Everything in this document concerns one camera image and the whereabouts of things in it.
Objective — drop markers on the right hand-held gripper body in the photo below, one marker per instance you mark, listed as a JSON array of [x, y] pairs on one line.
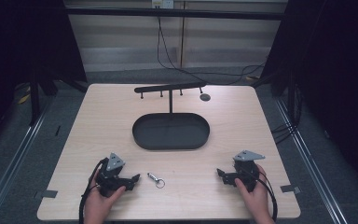
[[247, 171]]

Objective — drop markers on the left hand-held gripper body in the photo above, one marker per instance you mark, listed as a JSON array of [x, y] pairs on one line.
[[113, 174]]

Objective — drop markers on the black key rack with tray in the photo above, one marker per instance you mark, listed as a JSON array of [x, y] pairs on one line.
[[171, 130]]

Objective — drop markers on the person's right hand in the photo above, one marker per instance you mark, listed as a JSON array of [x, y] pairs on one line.
[[256, 200]]

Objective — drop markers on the person's left hand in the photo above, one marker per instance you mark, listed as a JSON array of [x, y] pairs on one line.
[[101, 203]]

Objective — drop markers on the grey tape piece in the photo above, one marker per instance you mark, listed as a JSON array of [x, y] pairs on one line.
[[46, 194], [290, 188]]

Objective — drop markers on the black tape strip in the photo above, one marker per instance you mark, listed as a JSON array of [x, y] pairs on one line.
[[57, 130]]

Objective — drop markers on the round grey table grommet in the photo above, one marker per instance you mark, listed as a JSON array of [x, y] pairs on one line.
[[205, 97]]

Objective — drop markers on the yellow floor object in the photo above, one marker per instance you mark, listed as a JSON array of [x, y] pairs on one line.
[[24, 97]]

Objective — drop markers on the black curtain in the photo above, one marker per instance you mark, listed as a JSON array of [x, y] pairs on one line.
[[21, 43], [332, 77]]

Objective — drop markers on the black horizontal bar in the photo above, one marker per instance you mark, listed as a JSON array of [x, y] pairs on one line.
[[174, 13]]

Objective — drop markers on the metal floor rail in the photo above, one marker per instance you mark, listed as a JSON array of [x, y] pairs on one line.
[[9, 168], [310, 168]]

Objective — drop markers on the white wall socket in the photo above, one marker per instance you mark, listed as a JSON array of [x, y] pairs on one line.
[[162, 3]]

